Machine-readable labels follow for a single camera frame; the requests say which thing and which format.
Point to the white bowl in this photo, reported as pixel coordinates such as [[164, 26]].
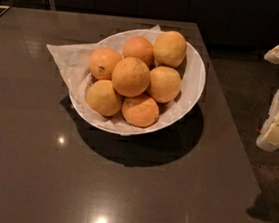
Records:
[[195, 77]]

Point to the orange left with stem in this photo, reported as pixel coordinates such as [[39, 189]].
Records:
[[102, 63]]

